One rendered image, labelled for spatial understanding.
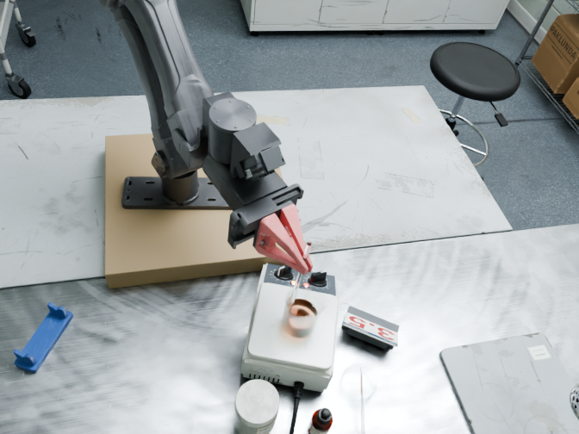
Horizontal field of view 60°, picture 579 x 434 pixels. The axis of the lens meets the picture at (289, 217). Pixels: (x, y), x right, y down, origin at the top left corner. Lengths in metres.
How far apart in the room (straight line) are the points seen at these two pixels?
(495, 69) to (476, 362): 1.42
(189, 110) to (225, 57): 2.31
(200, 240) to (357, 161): 0.42
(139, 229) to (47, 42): 2.35
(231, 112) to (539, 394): 0.64
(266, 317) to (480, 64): 1.57
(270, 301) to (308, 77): 2.26
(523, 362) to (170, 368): 0.56
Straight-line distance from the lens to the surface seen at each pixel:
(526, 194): 2.68
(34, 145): 1.14
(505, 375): 0.91
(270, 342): 0.73
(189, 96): 0.70
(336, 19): 3.23
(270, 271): 0.84
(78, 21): 3.32
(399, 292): 0.92
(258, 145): 0.57
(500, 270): 1.03
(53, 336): 0.85
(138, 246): 0.87
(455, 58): 2.09
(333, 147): 1.13
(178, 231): 0.88
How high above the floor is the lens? 1.64
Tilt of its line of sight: 50 degrees down
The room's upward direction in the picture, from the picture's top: 11 degrees clockwise
